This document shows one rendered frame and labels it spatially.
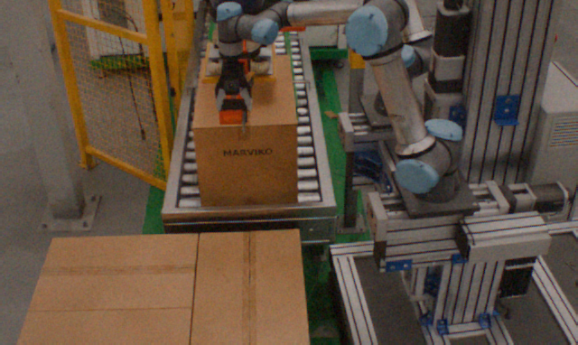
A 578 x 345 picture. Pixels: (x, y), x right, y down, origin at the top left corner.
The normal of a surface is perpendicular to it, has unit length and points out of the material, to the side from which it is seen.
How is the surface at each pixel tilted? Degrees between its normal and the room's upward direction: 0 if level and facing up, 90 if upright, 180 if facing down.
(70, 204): 90
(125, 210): 0
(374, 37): 83
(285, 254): 0
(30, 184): 0
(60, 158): 90
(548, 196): 45
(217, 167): 90
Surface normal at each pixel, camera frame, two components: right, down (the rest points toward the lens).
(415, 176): -0.50, 0.59
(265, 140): 0.04, 0.56
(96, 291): -0.02, -0.83
